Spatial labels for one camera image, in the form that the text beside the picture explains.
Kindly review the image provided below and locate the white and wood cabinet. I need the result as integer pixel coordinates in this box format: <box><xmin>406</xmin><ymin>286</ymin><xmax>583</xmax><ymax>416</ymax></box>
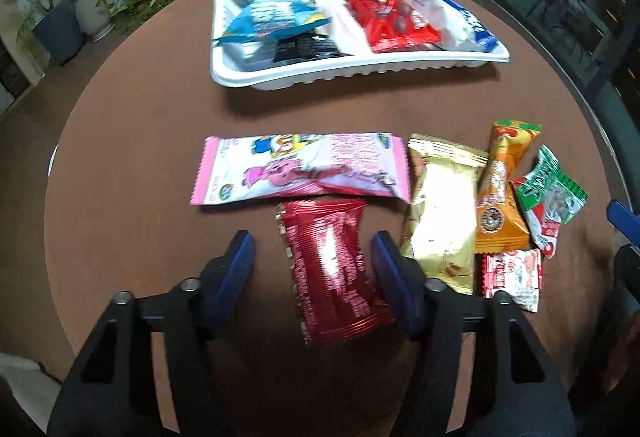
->
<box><xmin>0</xmin><ymin>0</ymin><xmax>46</xmax><ymax>115</ymax></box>

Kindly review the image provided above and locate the dark red foil snack packet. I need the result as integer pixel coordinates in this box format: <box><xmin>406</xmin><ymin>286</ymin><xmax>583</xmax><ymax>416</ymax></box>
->
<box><xmin>275</xmin><ymin>198</ymin><xmax>396</xmax><ymax>348</ymax></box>

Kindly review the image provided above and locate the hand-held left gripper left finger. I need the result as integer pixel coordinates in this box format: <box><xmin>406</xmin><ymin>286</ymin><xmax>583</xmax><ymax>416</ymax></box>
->
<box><xmin>47</xmin><ymin>229</ymin><xmax>257</xmax><ymax>437</ymax></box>

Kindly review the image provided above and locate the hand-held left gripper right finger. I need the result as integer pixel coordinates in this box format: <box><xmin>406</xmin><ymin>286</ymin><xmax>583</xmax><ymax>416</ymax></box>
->
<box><xmin>370</xmin><ymin>231</ymin><xmax>576</xmax><ymax>437</ymax></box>

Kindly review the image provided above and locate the green snack packet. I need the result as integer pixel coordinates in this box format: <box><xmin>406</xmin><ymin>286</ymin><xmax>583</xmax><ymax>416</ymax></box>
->
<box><xmin>515</xmin><ymin>144</ymin><xmax>590</xmax><ymax>259</ymax></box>

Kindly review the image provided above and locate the small plant in white planter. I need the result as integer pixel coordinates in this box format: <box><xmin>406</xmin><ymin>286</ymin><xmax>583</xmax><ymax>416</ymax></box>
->
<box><xmin>70</xmin><ymin>0</ymin><xmax>113</xmax><ymax>43</ymax></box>

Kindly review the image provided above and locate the white cloth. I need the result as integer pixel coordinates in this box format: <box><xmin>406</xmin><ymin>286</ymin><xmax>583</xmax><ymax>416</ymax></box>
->
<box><xmin>0</xmin><ymin>352</ymin><xmax>63</xmax><ymax>437</ymax></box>

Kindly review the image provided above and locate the blue yellow cartoon snack packet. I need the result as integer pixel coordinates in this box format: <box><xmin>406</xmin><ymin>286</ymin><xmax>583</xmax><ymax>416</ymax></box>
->
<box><xmin>212</xmin><ymin>0</ymin><xmax>332</xmax><ymax>43</ymax></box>

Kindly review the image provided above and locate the red chocolate ball packet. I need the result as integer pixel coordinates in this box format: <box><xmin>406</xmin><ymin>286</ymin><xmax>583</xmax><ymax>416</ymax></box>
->
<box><xmin>327</xmin><ymin>0</ymin><xmax>442</xmax><ymax>54</ymax></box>

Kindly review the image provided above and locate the glass sliding door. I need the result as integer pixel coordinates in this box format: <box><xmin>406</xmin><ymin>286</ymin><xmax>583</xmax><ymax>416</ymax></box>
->
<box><xmin>487</xmin><ymin>0</ymin><xmax>640</xmax><ymax>168</ymax></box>

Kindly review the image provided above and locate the orange snack packet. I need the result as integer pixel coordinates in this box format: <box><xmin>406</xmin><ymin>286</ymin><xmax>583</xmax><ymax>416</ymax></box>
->
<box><xmin>474</xmin><ymin>120</ymin><xmax>543</xmax><ymax>254</ymax></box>

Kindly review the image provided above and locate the small red white snack packet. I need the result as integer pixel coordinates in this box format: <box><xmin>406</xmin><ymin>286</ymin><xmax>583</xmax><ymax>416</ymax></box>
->
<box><xmin>481</xmin><ymin>248</ymin><xmax>543</xmax><ymax>314</ymax></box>

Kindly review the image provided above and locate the white plastic tray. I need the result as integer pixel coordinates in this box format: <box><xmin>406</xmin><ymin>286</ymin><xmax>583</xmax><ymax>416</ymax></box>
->
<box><xmin>210</xmin><ymin>0</ymin><xmax>511</xmax><ymax>91</ymax></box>

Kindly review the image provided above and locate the blue and white chip bag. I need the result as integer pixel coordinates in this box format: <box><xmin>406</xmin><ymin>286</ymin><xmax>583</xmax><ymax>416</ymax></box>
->
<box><xmin>400</xmin><ymin>0</ymin><xmax>501</xmax><ymax>53</ymax></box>

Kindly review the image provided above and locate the pink cartoon snack packet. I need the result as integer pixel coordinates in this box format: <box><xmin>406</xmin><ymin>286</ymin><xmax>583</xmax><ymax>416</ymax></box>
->
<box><xmin>190</xmin><ymin>132</ymin><xmax>411</xmax><ymax>206</ymax></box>

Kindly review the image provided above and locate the gold foil snack packet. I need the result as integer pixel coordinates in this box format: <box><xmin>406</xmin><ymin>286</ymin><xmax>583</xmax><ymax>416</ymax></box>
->
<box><xmin>400</xmin><ymin>133</ymin><xmax>490</xmax><ymax>296</ymax></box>

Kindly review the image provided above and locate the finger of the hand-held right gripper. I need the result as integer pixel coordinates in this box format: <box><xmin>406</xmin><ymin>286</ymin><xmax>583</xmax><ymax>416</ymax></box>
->
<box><xmin>607</xmin><ymin>200</ymin><xmax>640</xmax><ymax>239</ymax></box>

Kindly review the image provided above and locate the black snack packet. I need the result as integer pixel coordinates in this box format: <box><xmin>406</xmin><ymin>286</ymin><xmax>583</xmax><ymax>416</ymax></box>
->
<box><xmin>272</xmin><ymin>31</ymin><xmax>351</xmax><ymax>65</ymax></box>

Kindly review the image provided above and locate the brown tablecloth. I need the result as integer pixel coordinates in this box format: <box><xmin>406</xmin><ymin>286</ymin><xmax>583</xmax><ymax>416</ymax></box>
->
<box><xmin>44</xmin><ymin>0</ymin><xmax>633</xmax><ymax>437</ymax></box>

